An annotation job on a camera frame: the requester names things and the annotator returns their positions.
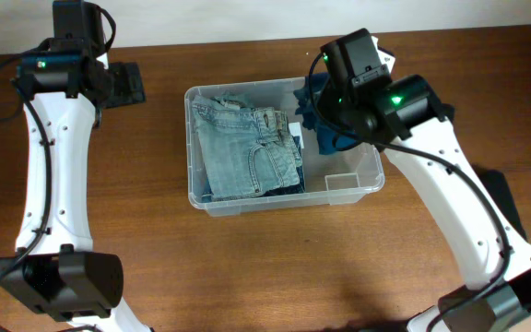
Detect blue garment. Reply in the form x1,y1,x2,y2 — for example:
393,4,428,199
293,78,359,155

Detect light blue jeans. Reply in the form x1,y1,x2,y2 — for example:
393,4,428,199
191,93,303,202

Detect dark blue jeans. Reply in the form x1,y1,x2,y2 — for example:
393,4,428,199
201,136,305,203

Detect small black garment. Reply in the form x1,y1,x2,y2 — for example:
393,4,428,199
438,103,455,123

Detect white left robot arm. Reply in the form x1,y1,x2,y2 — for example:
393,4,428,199
0,1,146,331

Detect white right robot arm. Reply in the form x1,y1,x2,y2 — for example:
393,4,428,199
311,29,531,331

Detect white label in bin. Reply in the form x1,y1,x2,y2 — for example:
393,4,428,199
289,122,304,149

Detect clear plastic storage bin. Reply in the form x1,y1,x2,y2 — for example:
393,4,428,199
184,77,384,217

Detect large black folded garment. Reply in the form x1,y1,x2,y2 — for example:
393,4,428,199
472,164,528,241

